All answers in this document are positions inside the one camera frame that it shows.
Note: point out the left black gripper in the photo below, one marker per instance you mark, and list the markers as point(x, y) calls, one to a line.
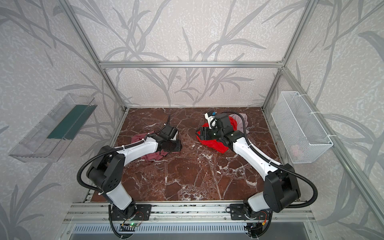
point(173, 145)

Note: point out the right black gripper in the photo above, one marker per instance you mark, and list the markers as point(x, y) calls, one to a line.
point(205, 132)

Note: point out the maroon cloth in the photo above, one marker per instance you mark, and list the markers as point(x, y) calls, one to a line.
point(147, 153)

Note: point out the red cloth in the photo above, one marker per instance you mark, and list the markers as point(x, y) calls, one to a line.
point(221, 145)

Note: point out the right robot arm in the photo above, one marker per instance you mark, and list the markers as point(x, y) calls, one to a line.
point(281, 187)

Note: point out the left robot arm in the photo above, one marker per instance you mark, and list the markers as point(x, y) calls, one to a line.
point(106, 169)

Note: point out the light pink cloth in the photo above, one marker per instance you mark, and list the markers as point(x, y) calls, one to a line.
point(242, 122)

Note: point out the green pad in tray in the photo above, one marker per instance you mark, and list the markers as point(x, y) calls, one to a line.
point(71, 124)

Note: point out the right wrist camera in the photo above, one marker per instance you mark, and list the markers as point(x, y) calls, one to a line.
point(210, 117)

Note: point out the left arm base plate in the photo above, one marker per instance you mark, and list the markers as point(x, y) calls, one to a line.
point(138, 212)

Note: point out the white wire mesh basket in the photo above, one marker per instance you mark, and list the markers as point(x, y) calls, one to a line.
point(303, 136)

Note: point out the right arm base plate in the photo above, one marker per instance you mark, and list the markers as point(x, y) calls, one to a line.
point(244, 212)

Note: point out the aluminium frame horizontal bar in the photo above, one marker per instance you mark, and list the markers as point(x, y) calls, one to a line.
point(182, 64)

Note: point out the aluminium front rail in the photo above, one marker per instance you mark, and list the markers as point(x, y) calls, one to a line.
point(181, 212)

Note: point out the clear plastic wall tray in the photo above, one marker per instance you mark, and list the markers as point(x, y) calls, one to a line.
point(35, 147)

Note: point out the right frame post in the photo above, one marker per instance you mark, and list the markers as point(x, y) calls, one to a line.
point(304, 20)

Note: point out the frame post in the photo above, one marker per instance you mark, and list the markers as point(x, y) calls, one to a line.
point(304, 20)
point(70, 14)

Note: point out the left frame post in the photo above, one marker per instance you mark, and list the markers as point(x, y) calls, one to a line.
point(70, 14)

